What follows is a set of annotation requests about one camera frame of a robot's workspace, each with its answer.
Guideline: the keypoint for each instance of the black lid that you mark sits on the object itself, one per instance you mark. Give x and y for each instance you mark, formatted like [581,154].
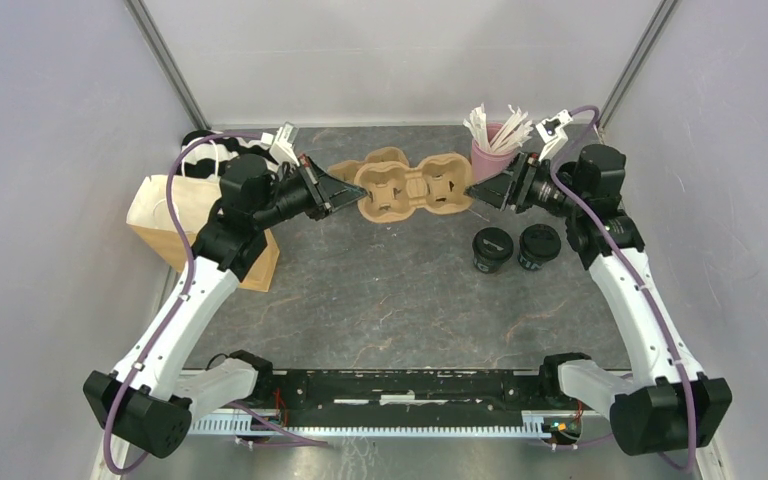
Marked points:
[493,243]
[540,240]

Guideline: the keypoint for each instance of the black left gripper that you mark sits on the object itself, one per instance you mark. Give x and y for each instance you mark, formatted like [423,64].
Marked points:
[325,191]

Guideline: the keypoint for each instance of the white wrapped stirrer sticks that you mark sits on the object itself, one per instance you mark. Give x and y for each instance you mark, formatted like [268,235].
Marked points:
[499,139]

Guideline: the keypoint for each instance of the black paper coffee cup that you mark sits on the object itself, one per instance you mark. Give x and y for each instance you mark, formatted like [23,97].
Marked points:
[487,266]

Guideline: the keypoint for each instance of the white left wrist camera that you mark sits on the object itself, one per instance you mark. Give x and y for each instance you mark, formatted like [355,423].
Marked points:
[280,145]

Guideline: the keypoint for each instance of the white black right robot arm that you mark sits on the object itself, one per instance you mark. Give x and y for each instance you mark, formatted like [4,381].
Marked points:
[669,403]

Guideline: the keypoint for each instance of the black white striped cloth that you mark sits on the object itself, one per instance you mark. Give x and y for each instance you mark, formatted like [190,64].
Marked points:
[209,160]

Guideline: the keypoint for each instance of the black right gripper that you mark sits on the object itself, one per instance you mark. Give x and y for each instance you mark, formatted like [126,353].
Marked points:
[495,190]

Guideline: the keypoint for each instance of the brown cardboard cup carrier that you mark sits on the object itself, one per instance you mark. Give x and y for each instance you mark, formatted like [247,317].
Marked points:
[396,190]

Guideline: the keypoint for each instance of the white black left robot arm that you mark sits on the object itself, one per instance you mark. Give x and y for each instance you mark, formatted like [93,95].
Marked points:
[143,400]

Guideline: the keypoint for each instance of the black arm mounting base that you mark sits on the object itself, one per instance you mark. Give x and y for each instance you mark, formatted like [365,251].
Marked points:
[406,398]

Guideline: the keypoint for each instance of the brown paper bag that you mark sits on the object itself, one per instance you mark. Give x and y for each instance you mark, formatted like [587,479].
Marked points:
[192,199]

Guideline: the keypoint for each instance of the slotted aluminium cable rail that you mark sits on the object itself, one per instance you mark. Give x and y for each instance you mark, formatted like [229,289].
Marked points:
[225,422]

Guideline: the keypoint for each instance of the pink stirrer holder cup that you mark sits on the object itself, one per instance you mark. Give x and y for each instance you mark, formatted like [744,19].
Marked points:
[485,164]

